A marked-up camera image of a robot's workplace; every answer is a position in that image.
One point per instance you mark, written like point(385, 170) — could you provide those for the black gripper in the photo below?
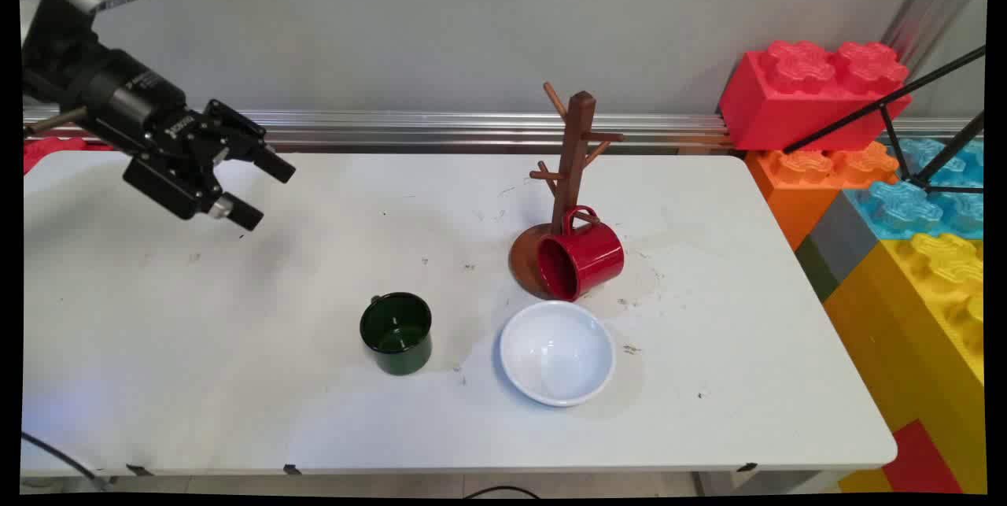
point(145, 108)

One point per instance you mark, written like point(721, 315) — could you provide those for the red speckled enamel mug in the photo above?
point(594, 258)

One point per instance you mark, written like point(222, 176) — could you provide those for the dark green enamel mug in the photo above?
point(397, 337)

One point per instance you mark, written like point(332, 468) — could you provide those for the brown wooden mug tree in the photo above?
point(580, 144)

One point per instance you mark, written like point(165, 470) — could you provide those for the white ceramic bowl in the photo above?
point(557, 352)

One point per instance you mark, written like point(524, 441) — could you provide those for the large red toy block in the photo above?
point(775, 108)

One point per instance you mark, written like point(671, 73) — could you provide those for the large orange toy block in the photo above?
point(794, 191)

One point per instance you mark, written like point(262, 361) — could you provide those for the large grey toy block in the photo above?
point(842, 242)

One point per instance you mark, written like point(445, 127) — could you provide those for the black tripod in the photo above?
point(885, 106)

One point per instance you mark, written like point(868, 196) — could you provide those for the large light blue toy block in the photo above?
point(905, 207)

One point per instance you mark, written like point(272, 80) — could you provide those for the large yellow toy block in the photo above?
point(905, 333)

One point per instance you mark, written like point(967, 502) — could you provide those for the slanted aluminium profile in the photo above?
point(932, 2)

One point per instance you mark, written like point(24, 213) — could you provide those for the red block below yellow block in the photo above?
point(920, 463)

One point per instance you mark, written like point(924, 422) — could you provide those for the black camera mounting plate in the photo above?
point(59, 34)

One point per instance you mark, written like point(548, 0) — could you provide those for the horizontal aluminium rail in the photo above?
point(440, 128)

